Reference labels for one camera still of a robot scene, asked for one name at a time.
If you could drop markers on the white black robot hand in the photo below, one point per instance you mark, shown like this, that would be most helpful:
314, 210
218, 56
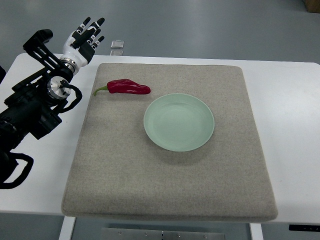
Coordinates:
81, 45

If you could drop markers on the red pepper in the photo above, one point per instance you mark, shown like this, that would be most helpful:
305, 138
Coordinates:
124, 86

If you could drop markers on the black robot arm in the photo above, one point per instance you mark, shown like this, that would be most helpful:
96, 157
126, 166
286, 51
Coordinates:
34, 108

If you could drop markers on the light green plate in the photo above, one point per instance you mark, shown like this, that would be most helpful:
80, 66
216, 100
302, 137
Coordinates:
179, 122

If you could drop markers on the small clear plastic box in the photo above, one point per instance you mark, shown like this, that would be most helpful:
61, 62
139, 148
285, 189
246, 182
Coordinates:
117, 44

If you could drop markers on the beige felt mat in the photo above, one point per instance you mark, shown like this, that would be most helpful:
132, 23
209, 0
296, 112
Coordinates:
118, 172

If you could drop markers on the white table leg left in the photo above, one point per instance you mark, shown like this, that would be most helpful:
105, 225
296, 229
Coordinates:
67, 228

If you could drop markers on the white table leg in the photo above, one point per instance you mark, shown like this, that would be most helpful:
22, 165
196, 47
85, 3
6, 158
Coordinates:
256, 232
67, 228

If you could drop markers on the cardboard box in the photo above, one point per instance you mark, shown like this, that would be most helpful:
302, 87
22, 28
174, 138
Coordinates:
312, 6

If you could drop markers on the white table leg right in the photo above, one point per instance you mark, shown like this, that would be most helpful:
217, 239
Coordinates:
256, 232

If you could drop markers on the black table control panel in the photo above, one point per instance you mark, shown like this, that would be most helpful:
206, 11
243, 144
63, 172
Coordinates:
304, 228

